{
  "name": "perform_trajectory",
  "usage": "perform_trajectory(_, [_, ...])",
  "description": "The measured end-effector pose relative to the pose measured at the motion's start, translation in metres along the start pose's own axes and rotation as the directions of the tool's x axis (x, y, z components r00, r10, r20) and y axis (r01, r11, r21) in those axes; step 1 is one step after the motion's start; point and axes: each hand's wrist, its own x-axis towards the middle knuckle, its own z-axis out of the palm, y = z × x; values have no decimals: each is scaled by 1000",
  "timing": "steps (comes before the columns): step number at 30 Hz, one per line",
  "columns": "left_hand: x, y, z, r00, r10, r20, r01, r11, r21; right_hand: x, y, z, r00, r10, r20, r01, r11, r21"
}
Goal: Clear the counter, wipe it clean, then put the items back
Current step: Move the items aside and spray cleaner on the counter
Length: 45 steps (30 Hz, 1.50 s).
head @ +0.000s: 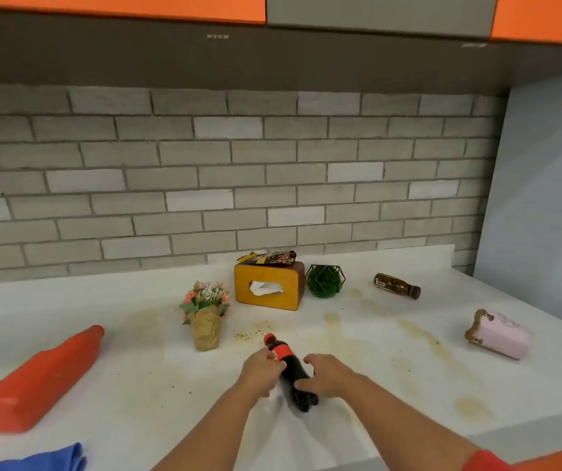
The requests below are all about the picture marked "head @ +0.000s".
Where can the grey wall cabinet door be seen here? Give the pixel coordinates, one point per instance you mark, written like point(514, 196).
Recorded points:
point(379, 13)

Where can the red sleeve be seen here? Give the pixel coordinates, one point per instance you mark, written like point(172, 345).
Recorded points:
point(487, 463)

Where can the large red plastic bottle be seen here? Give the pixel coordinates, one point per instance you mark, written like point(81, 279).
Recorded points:
point(35, 382)

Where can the person's left hand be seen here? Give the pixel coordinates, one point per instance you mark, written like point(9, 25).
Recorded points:
point(258, 372)

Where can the orange wall cabinet door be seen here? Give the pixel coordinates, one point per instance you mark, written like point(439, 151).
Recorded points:
point(546, 17)
point(114, 5)

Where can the brown spice jar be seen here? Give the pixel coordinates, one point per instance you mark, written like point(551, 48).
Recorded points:
point(396, 285)

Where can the person's right forearm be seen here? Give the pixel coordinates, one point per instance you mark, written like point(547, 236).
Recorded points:
point(408, 431)

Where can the person's left forearm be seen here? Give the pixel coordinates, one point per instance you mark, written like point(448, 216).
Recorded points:
point(207, 436)

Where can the person's right hand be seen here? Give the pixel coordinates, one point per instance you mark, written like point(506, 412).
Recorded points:
point(332, 377)

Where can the brown tissue box yellow lid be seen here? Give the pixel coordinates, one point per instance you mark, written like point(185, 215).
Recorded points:
point(290, 289)

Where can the blue cloth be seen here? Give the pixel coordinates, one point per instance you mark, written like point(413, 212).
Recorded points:
point(50, 461)

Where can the cola bottle with red cap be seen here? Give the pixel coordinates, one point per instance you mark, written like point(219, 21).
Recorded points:
point(290, 366)

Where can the white countertop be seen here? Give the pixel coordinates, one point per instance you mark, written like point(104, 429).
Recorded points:
point(138, 377)

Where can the artificial flowers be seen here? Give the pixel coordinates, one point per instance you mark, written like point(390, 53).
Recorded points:
point(206, 328)

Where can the dark and yellow snack packet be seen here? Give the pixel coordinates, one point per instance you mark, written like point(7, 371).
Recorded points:
point(273, 258)

